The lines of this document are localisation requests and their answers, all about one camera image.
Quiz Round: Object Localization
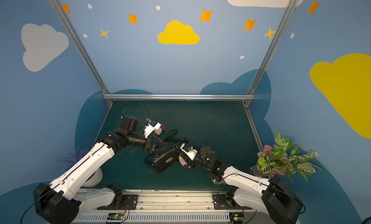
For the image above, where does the white red plush charm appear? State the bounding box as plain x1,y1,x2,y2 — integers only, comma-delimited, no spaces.
154,124,165,136

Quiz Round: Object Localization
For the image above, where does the penguin plush with straw hat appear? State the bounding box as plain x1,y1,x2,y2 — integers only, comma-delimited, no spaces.
178,155,189,168

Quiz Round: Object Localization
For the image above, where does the black crocodile leather handbag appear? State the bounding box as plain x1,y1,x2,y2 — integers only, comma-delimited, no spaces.
145,129,189,174

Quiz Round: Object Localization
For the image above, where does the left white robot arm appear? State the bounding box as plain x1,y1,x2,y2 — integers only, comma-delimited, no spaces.
33,116,162,224

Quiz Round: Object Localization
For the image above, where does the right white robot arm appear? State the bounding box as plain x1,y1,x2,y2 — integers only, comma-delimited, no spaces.
179,144,305,224

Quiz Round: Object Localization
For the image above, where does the small green plant white pot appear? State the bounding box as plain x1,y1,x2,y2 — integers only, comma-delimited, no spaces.
212,179,222,185

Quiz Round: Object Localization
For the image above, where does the lavender plant in white pot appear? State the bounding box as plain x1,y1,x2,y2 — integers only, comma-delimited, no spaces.
58,147,103,187

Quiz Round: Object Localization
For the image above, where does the right green circuit board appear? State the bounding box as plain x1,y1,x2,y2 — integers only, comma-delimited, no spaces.
229,212,244,224

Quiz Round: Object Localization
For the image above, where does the green circuit board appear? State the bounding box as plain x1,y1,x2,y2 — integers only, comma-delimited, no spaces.
106,212,126,222
229,212,244,224

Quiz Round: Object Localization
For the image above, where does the pink vase with green leaves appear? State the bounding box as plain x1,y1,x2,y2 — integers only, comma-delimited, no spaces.
255,132,322,182

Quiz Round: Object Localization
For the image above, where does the left green circuit board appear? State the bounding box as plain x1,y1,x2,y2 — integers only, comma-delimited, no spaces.
106,212,126,222

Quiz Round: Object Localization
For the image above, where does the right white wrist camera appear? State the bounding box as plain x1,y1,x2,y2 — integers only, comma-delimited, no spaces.
180,143,198,161

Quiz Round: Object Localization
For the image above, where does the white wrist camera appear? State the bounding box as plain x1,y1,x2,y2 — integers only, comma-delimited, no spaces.
144,120,161,138
180,143,198,161

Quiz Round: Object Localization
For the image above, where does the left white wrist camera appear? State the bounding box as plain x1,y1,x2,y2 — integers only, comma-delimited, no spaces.
144,120,161,138

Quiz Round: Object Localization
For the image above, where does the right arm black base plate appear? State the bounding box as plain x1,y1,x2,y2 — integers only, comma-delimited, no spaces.
212,193,252,210

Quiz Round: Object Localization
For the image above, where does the aluminium back frame bar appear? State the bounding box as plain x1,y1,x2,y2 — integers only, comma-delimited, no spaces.
103,93,255,100

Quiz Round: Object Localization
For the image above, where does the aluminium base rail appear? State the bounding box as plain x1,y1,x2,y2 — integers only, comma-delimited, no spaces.
78,187,232,211

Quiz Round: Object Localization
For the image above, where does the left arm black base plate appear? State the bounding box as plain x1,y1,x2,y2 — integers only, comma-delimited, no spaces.
97,194,138,210

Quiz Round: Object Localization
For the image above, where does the aluminium left frame post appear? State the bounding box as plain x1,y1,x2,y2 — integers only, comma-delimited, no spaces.
48,0,110,95

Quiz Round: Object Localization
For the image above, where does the aluminium frame post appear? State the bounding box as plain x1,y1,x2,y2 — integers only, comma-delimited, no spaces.
243,0,298,108
48,0,110,95

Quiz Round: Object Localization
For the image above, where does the aluminium right frame post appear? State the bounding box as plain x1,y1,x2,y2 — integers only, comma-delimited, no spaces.
243,0,298,108

